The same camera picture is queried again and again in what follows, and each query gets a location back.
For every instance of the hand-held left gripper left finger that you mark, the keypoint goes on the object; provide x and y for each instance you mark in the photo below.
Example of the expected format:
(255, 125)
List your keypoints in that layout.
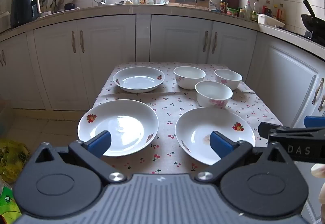
(100, 143)

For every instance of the white floral ceramic bowl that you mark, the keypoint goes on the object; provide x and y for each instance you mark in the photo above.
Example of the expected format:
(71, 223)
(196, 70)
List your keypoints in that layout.
(213, 95)
(189, 79)
(228, 80)

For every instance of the green-label seasoning bottle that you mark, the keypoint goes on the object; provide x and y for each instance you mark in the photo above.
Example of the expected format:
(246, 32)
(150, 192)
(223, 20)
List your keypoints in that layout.
(255, 11)

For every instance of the orange seasoning bottle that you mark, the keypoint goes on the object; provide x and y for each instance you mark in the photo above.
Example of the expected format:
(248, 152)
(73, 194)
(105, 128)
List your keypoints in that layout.
(281, 13)

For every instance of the clear seasoning bottle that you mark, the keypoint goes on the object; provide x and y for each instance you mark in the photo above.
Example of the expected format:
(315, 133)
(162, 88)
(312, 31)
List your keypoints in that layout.
(247, 11)

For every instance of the white plastic box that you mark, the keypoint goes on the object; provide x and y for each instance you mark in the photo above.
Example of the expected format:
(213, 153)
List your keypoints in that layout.
(269, 20)

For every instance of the small black bowl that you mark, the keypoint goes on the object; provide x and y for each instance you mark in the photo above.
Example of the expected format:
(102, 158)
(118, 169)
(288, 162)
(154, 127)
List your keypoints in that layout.
(69, 6)

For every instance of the black air fryer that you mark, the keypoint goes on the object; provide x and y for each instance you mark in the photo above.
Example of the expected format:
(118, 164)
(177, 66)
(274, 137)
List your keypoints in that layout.
(22, 8)

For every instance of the white fruit-print plate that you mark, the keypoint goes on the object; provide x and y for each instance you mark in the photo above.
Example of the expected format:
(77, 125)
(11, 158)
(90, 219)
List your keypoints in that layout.
(200, 127)
(138, 81)
(119, 128)

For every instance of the person's right hand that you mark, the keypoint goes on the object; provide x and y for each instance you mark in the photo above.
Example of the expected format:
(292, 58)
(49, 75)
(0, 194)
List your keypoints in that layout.
(319, 170)

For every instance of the grey kitchen countertop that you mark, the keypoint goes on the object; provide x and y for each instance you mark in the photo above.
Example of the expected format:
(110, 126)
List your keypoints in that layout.
(157, 9)

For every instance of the yellow plastic bag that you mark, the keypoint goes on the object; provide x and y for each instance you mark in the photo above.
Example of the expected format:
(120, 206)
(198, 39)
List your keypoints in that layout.
(12, 160)

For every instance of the green carton box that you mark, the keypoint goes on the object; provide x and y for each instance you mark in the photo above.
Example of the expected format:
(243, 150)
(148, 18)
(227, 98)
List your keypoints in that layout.
(7, 201)

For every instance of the dark sauce bottle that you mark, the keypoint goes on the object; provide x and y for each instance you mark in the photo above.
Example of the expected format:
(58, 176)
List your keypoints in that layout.
(223, 4)

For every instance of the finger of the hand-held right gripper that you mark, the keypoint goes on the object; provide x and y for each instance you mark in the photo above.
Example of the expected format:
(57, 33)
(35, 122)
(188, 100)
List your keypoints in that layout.
(314, 121)
(269, 128)

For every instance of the black wok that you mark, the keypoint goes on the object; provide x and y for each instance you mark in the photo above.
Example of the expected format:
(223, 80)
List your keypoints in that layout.
(313, 22)

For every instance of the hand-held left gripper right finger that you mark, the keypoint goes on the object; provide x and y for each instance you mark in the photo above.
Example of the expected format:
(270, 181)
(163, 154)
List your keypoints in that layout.
(221, 145)

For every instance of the cherry-print tablecloth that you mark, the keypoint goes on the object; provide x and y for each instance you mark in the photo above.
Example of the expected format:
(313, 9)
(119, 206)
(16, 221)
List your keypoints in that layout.
(166, 112)

